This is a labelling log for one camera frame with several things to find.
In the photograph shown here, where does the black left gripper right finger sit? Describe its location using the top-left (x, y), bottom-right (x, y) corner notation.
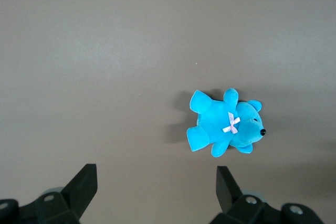
top-left (209, 166), bottom-right (322, 224)

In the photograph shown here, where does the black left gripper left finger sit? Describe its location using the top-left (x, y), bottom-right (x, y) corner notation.
top-left (0, 164), bottom-right (98, 224)

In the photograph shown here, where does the blue teddy bear plush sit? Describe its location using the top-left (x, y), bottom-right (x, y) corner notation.
top-left (186, 88), bottom-right (267, 158)

